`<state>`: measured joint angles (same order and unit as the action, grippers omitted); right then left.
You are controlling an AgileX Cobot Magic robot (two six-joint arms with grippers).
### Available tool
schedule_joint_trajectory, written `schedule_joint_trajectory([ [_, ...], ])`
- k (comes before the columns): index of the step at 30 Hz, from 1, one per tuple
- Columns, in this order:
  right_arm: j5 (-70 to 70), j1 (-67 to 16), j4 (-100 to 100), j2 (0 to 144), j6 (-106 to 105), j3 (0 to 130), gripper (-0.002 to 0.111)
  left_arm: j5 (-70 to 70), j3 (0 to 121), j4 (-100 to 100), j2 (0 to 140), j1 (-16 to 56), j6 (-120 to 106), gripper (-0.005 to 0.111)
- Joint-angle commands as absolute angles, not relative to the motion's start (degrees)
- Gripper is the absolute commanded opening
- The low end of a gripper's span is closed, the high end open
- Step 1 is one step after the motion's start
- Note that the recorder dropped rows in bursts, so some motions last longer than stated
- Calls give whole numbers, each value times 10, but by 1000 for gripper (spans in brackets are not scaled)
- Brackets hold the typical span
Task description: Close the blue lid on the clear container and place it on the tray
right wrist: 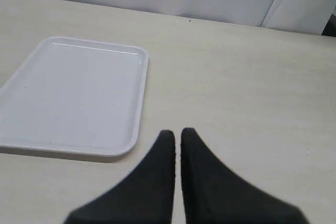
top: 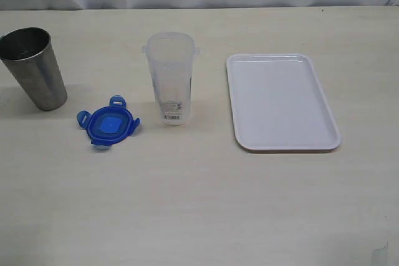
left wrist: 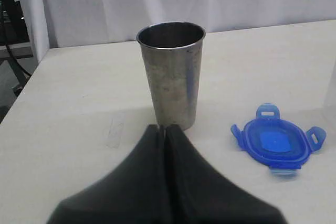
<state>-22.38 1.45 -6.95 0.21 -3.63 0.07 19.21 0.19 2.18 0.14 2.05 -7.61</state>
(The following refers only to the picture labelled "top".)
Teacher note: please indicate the blue plastic container lid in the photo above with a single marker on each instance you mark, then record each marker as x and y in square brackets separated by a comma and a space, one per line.
[108, 125]

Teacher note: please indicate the stainless steel tumbler cup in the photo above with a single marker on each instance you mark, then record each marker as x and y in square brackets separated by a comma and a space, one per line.
[28, 55]

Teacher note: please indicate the tall clear plastic container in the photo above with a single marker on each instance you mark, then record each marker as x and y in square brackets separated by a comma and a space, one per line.
[170, 57]

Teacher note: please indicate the white rectangular tray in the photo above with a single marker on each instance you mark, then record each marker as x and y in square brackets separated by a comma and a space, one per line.
[278, 104]

